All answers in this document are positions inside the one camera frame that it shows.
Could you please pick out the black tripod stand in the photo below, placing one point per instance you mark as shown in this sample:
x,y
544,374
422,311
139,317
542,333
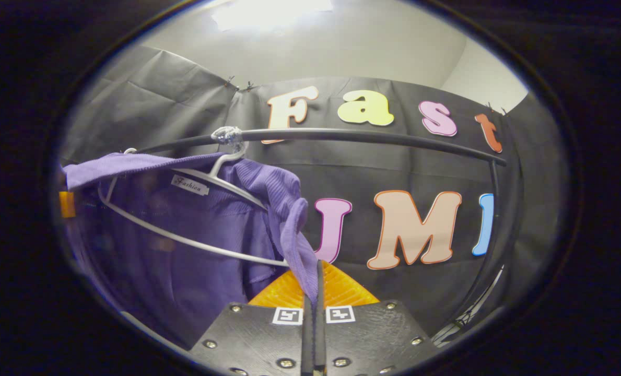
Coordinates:
x,y
464,315

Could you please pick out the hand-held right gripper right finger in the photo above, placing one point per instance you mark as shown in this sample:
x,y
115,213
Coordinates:
x,y
320,339

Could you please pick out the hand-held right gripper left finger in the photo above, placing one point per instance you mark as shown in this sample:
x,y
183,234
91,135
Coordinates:
x,y
258,339

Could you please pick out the black clothes rack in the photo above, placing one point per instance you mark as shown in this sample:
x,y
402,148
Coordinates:
x,y
367,137

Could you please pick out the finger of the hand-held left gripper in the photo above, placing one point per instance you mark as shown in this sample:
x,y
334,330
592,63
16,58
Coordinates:
x,y
67,204

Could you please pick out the purple shirt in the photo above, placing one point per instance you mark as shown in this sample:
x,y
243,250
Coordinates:
x,y
185,271

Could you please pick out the clear tape wrap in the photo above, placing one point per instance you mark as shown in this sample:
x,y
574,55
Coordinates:
x,y
228,136

